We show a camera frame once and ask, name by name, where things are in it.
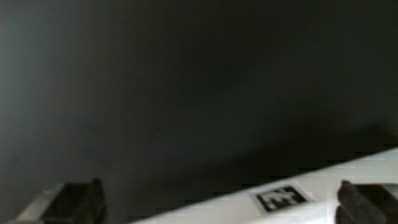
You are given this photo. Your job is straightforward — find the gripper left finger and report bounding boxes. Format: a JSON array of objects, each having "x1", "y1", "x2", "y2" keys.
[{"x1": 12, "y1": 178, "x2": 106, "y2": 224}]

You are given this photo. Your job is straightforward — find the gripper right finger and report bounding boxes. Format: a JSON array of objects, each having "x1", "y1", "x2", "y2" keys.
[{"x1": 333, "y1": 180, "x2": 398, "y2": 224}]

